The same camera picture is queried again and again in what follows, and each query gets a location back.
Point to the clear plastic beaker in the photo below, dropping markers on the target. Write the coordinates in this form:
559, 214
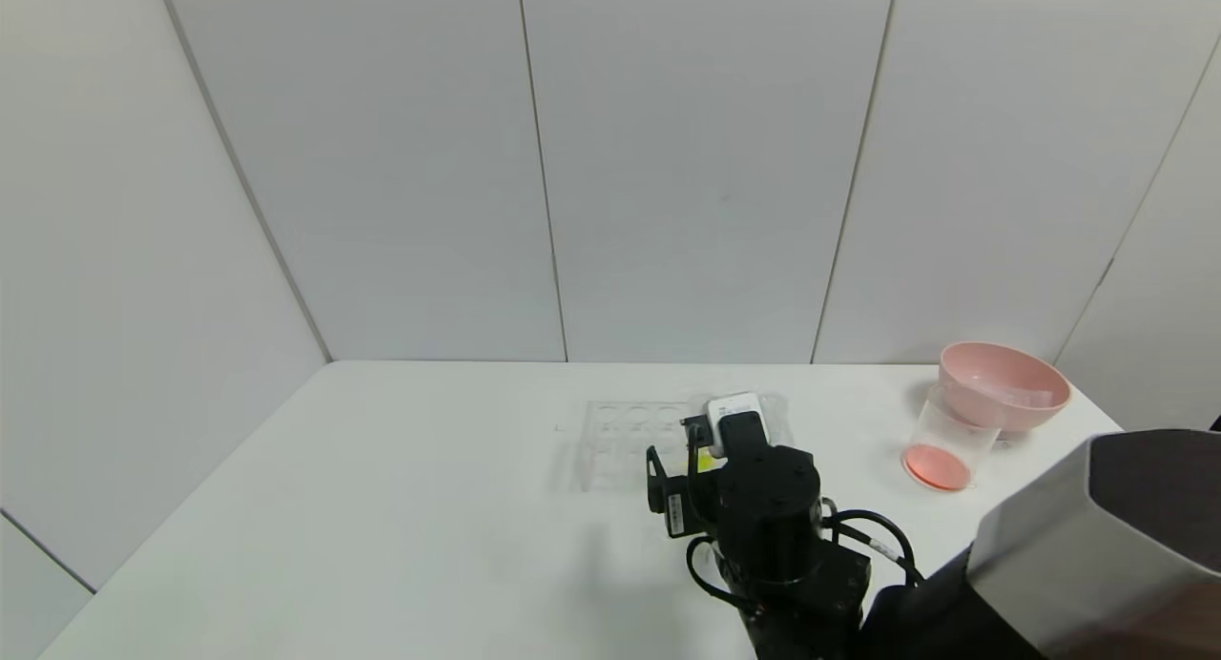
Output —
940, 464

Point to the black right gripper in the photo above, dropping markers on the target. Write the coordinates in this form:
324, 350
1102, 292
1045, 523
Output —
674, 512

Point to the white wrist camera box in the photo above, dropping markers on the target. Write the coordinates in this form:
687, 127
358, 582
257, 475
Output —
734, 417

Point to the test tube with blue pigment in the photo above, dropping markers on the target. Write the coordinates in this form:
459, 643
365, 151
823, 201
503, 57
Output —
777, 417

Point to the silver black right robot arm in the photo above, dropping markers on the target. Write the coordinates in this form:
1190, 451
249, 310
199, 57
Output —
1049, 565

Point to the pink bowl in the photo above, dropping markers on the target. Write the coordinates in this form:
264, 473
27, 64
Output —
1002, 393

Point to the clear acrylic test tube rack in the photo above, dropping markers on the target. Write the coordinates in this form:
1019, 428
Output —
620, 441

